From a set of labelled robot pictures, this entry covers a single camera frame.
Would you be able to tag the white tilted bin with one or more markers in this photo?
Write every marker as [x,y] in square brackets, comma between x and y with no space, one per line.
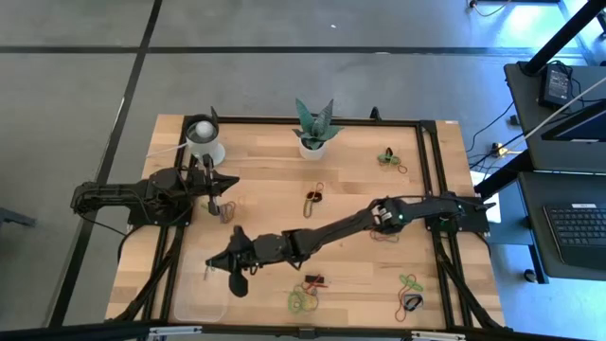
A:
[206,147]

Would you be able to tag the black caster wheel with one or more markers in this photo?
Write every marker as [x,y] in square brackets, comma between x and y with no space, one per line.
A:
[529,275]

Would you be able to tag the black desk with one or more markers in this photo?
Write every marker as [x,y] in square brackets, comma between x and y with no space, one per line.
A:
[525,118]
[532,227]

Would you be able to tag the black laptop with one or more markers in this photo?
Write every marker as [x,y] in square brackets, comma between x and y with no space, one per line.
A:
[577,227]

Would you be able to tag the yellow rubber band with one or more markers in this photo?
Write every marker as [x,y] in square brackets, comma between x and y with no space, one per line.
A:
[312,303]
[306,210]

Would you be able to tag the small black floor block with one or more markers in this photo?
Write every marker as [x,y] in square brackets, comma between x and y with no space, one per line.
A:
[514,120]

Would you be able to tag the snake plant in white pot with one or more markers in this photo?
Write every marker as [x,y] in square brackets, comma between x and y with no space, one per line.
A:
[312,150]

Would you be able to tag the black power adapter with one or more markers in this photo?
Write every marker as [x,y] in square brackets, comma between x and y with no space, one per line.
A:
[555,85]

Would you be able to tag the grey chair leg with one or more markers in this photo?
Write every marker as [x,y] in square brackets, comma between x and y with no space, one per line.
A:
[14,217]

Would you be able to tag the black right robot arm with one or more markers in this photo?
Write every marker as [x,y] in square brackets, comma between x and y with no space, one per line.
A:
[341,229]

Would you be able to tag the wide black rubber band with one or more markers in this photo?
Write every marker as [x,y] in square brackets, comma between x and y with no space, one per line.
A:
[406,304]
[312,279]
[389,154]

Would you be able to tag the black crossbeam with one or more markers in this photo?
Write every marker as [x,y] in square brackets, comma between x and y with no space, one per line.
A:
[71,332]

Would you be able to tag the black vertical pole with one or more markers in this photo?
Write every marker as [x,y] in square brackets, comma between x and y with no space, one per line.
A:
[563,35]

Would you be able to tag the white paper sheet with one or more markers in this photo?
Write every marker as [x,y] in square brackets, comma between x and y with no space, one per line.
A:
[494,213]

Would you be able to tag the power strip with plugs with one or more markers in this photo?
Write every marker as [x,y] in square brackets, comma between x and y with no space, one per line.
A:
[497,150]

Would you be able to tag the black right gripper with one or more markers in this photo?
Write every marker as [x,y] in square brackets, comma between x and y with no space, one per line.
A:
[265,251]

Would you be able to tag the black table clamp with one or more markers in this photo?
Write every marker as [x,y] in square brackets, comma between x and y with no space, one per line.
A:
[375,114]
[214,115]

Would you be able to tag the clear plastic bin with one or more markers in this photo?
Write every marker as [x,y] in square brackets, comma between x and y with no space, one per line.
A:
[199,305]

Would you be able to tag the black flat monitor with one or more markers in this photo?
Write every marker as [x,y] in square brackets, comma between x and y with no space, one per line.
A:
[582,125]

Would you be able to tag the silver metal bracket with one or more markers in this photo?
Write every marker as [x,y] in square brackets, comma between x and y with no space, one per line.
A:
[438,336]
[175,330]

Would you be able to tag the black aluminium table frame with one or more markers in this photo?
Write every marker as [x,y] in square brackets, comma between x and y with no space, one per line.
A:
[331,121]

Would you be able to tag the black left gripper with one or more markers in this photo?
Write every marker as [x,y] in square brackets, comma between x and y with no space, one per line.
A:
[210,182]

